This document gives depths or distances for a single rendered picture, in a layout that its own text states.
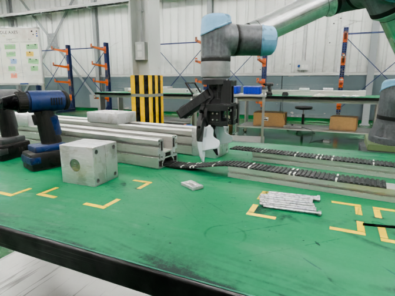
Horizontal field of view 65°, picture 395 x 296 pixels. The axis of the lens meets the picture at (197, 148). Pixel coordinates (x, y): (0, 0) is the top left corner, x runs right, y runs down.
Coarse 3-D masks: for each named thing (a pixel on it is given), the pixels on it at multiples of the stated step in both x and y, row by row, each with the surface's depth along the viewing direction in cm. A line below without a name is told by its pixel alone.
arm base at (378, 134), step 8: (376, 120) 115; (384, 120) 111; (392, 120) 109; (376, 128) 114; (384, 128) 111; (392, 128) 109; (368, 136) 118; (376, 136) 113; (384, 136) 111; (392, 136) 109; (384, 144) 111; (392, 144) 109
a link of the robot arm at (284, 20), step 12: (300, 0) 91; (312, 0) 90; (324, 0) 90; (336, 0) 90; (276, 12) 90; (288, 12) 89; (300, 12) 90; (312, 12) 91; (324, 12) 92; (336, 12) 93; (252, 24) 89; (264, 24) 88; (276, 24) 89; (288, 24) 90; (300, 24) 92
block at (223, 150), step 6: (228, 126) 106; (192, 132) 102; (228, 132) 106; (192, 138) 103; (192, 144) 103; (222, 144) 103; (228, 144) 108; (192, 150) 104; (198, 150) 102; (210, 150) 100; (222, 150) 104; (210, 156) 101; (216, 156) 100
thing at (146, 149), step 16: (32, 128) 112; (64, 128) 107; (80, 128) 111; (96, 128) 107; (128, 144) 91; (144, 144) 90; (160, 144) 88; (176, 144) 95; (128, 160) 93; (144, 160) 90; (160, 160) 88; (176, 160) 96
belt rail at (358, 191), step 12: (228, 168) 80; (240, 168) 79; (252, 180) 78; (264, 180) 76; (276, 180) 75; (288, 180) 74; (300, 180) 72; (312, 180) 71; (324, 180) 69; (336, 192) 69; (348, 192) 67; (360, 192) 66; (372, 192) 66; (384, 192) 64
